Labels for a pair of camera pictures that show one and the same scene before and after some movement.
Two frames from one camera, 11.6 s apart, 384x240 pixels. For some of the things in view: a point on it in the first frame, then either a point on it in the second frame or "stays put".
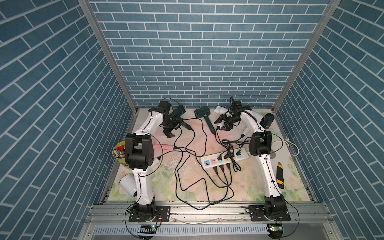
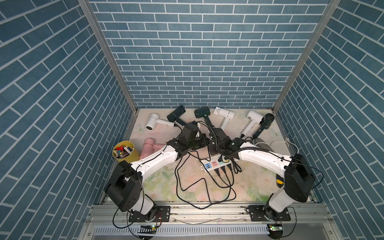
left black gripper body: [168, 126] -> [197, 143]
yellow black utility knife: [280, 179] stays put
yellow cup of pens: [119, 151] stays put
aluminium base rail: [206, 220] stays put
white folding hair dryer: [219, 109] stays put
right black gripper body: [228, 122] -> [213, 149]
